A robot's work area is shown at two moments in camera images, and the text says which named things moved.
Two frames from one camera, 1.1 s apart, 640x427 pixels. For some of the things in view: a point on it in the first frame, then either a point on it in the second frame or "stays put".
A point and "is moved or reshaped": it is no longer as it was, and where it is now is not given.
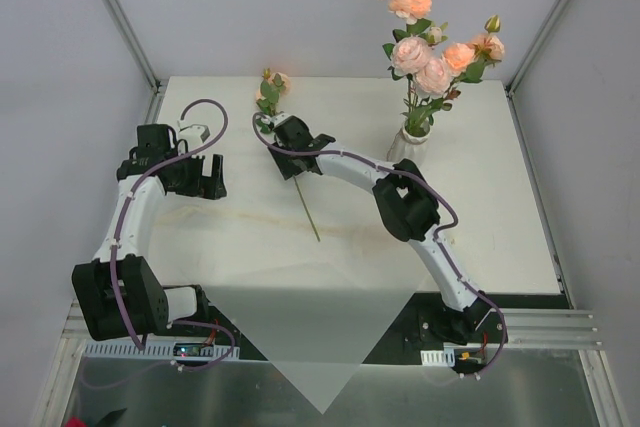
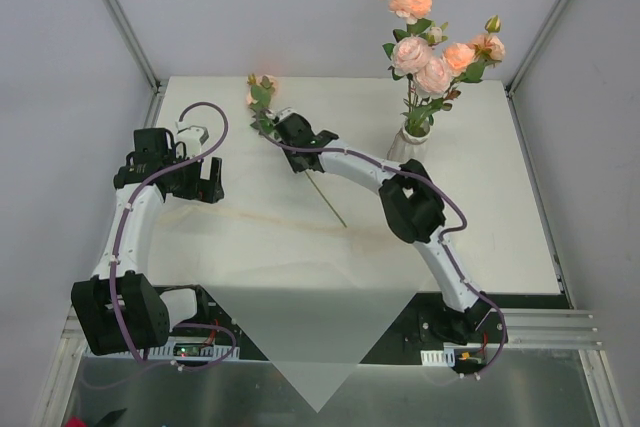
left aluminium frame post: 157,85 stays put
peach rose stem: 466,61 stays put
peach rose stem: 272,89 is moved or reshaped
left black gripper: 201,177 stays put
